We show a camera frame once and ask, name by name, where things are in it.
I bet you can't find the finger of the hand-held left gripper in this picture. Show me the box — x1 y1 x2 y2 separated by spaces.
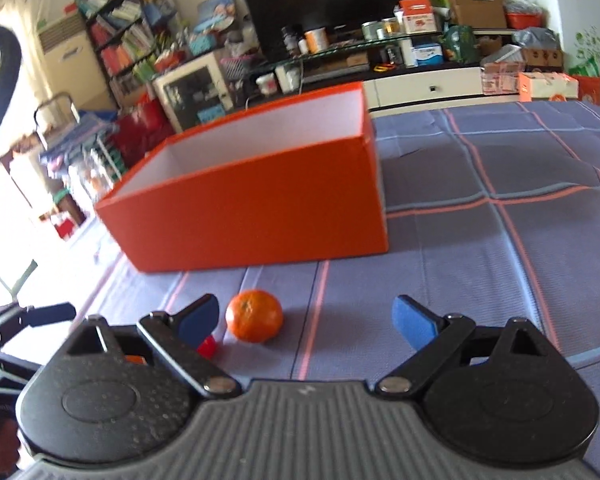
7 259 39 306
0 302 77 349

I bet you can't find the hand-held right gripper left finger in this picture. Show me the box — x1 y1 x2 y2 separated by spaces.
50 294 241 400

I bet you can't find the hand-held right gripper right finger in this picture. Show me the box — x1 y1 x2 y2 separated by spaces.
375 295 566 396

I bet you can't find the orange tangerine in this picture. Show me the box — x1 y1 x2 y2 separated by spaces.
225 289 284 344

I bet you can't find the orange cardboard box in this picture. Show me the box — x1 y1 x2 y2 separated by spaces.
94 81 391 275

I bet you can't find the blue checked tablecloth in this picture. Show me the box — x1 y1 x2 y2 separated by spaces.
77 100 600 480

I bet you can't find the red bag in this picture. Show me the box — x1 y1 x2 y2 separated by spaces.
116 97 174 167

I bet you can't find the white glass-door cabinet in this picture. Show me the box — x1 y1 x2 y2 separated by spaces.
152 52 237 134

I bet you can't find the white standing air conditioner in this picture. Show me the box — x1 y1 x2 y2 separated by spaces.
36 12 114 112

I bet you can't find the black curved bar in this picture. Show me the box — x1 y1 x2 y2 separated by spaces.
0 25 22 122

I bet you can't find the white drawer television cabinet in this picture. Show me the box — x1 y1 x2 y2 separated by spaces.
247 35 487 112

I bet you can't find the pink plastic basket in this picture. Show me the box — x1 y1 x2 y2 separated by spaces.
219 55 254 82

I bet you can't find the blue and white tissue box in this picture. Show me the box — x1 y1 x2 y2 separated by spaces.
412 42 444 67

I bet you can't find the black bookshelf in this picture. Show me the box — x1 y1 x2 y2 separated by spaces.
71 0 182 107

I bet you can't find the flat orange and white box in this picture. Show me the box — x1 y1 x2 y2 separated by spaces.
518 71 579 103

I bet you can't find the green bag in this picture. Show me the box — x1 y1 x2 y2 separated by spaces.
442 25 479 64

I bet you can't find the orange and white can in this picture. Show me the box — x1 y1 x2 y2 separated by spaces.
304 27 329 54

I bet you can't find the orange and white packet box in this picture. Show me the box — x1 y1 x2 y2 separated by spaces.
398 0 437 36

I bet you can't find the red plastic basket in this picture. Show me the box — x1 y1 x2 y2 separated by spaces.
504 10 542 30

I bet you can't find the black television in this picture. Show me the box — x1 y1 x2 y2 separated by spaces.
231 0 432 59

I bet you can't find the white chest freezer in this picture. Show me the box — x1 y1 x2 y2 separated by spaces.
510 0 600 79

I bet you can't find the wire shopping trolley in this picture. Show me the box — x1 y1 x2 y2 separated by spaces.
34 92 127 213

